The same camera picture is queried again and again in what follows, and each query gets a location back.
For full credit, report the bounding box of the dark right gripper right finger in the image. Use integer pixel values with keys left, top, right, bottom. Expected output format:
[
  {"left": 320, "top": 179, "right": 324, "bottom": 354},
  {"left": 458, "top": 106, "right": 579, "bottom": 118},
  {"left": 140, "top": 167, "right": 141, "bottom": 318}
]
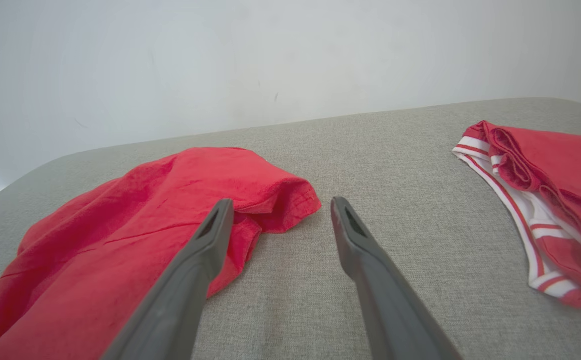
[{"left": 330, "top": 196, "right": 464, "bottom": 360}]

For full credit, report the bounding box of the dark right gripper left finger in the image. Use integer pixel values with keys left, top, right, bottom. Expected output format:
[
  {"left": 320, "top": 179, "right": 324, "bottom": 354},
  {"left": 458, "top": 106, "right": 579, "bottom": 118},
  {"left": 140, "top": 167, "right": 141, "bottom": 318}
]
[{"left": 101, "top": 198, "right": 236, "bottom": 360}]

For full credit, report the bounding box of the red garment with white side stripe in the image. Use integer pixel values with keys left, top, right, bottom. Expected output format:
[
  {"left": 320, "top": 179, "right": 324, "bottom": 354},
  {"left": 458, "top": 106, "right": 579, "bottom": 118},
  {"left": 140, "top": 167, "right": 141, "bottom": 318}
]
[{"left": 0, "top": 146, "right": 323, "bottom": 360}]

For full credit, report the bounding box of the red garment with striped white trim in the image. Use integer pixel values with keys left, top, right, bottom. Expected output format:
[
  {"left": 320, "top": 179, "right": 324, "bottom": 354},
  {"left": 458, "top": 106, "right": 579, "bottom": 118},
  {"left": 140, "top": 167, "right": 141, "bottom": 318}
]
[{"left": 452, "top": 120, "right": 581, "bottom": 313}]

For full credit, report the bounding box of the grey fabric sofa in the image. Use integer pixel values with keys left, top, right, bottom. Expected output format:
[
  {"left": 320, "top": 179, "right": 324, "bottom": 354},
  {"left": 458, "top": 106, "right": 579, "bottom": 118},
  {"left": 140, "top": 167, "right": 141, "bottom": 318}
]
[{"left": 0, "top": 97, "right": 581, "bottom": 360}]

